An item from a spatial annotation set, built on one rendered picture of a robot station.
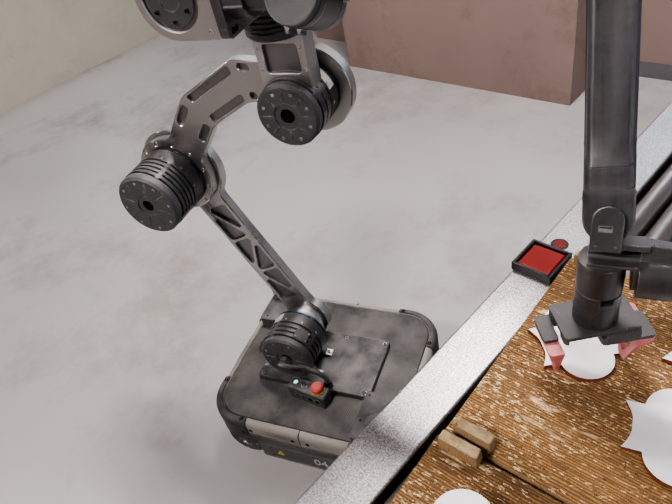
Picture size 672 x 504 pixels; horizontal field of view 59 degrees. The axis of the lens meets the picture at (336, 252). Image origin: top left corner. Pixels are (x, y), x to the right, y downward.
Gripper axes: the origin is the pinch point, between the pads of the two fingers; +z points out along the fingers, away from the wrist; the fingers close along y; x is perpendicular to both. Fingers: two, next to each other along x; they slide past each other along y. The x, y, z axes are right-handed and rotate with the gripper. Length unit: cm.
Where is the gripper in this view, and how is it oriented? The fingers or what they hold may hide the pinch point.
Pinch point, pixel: (588, 358)
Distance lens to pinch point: 93.9
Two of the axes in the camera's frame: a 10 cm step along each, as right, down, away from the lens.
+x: -0.8, -6.3, 7.7
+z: 1.8, 7.5, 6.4
